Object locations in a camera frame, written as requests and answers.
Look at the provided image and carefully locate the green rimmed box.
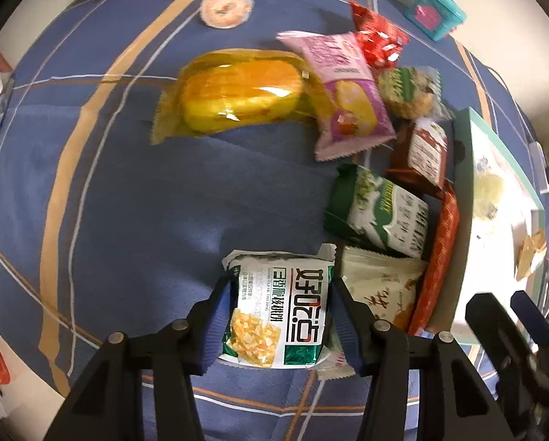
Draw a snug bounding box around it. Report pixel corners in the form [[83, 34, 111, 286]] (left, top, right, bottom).
[[428, 107, 547, 345]]

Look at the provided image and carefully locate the teal plastic container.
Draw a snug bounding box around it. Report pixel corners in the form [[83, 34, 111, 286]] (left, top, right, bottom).
[[404, 0, 467, 41]]

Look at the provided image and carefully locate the brown snack packet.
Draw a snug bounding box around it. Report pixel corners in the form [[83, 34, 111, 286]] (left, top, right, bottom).
[[385, 118, 450, 199]]

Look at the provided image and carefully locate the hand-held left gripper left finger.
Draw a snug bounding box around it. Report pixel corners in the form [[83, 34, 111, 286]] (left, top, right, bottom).
[[42, 277, 238, 441]]

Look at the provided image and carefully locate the pink purple snack packet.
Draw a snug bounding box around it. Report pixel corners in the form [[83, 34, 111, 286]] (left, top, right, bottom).
[[277, 32, 397, 162]]

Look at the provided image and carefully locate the orange red snack packet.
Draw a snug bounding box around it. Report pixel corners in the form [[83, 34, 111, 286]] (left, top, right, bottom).
[[407, 184, 461, 336]]

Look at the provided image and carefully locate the blue plaid tablecloth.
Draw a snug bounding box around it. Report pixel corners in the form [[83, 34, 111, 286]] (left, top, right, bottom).
[[0, 0, 548, 441]]

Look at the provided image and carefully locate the yellow bread packet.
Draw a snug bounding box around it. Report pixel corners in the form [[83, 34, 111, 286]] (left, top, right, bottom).
[[151, 48, 323, 147]]

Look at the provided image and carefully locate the beige snack packet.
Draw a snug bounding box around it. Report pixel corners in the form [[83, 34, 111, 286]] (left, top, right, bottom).
[[339, 245, 429, 331]]

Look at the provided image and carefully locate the clear green rice cracker packet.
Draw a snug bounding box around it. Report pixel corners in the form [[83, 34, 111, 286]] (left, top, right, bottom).
[[376, 65, 454, 121]]

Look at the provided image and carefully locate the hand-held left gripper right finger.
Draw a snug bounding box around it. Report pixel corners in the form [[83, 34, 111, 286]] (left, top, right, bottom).
[[330, 280, 500, 441]]

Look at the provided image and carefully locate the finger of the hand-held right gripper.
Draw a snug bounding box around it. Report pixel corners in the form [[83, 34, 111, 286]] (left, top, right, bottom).
[[466, 293, 535, 380], [510, 290, 549, 361]]

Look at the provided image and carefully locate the jelly cup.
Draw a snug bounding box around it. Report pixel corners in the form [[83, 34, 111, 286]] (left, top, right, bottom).
[[199, 0, 255, 29]]

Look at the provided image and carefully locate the dark green white snack packet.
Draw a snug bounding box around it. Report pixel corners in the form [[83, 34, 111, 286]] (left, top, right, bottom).
[[324, 164, 430, 258]]

